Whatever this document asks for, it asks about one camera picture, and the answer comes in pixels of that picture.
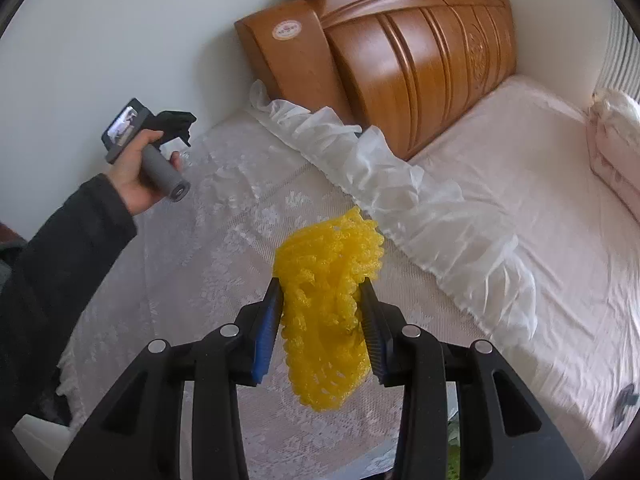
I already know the person's left hand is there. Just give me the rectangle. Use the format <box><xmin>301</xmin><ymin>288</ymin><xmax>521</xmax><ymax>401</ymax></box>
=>
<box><xmin>102</xmin><ymin>130</ymin><xmax>183</xmax><ymax>216</ymax></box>

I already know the green wrapper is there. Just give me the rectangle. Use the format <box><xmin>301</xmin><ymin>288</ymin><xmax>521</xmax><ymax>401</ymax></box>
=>
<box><xmin>446</xmin><ymin>410</ymin><xmax>473</xmax><ymax>480</ymax></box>

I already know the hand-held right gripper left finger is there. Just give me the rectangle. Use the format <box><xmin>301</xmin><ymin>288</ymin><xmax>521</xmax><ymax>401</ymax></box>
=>
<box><xmin>52</xmin><ymin>277</ymin><xmax>285</xmax><ymax>480</ymax></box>

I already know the striped curtain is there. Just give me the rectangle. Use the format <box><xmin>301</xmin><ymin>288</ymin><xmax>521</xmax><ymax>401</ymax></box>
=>
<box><xmin>597</xmin><ymin>0</ymin><xmax>640</xmax><ymax>101</ymax></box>

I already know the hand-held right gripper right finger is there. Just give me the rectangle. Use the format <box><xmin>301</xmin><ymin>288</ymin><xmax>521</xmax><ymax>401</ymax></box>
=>
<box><xmin>359</xmin><ymin>280</ymin><xmax>583</xmax><ymax>480</ymax></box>

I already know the yellow foam net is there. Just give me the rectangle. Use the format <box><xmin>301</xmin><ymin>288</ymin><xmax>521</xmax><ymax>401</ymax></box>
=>
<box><xmin>272</xmin><ymin>206</ymin><xmax>386</xmax><ymax>413</ymax></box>

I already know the pink bed sheet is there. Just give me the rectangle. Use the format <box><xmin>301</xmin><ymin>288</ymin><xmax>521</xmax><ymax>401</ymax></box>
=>
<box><xmin>407</xmin><ymin>74</ymin><xmax>640</xmax><ymax>476</ymax></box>

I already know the pale pink folded quilt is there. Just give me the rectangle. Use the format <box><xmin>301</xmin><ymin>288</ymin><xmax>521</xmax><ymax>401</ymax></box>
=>
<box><xmin>585</xmin><ymin>87</ymin><xmax>640</xmax><ymax>226</ymax></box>

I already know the white lace ruffled cloth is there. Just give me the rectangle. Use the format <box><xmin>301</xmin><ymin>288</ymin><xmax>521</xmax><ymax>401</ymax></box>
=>
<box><xmin>55</xmin><ymin>80</ymin><xmax>538</xmax><ymax>480</ymax></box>

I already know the person's left forearm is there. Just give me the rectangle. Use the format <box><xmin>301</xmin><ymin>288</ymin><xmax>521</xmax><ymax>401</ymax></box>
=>
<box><xmin>0</xmin><ymin>174</ymin><xmax>138</xmax><ymax>431</ymax></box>

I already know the carved wooden headboard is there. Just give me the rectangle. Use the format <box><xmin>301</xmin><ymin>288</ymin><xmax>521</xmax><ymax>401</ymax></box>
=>
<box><xmin>234</xmin><ymin>0</ymin><xmax>518</xmax><ymax>161</ymax></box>

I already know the brown wooden board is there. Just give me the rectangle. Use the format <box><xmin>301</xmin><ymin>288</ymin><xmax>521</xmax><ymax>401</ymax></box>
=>
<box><xmin>0</xmin><ymin>222</ymin><xmax>27</xmax><ymax>247</ymax></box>

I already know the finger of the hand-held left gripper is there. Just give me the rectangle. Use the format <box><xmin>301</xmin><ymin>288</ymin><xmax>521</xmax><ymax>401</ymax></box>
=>
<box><xmin>155</xmin><ymin>109</ymin><xmax>198</xmax><ymax>147</ymax></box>

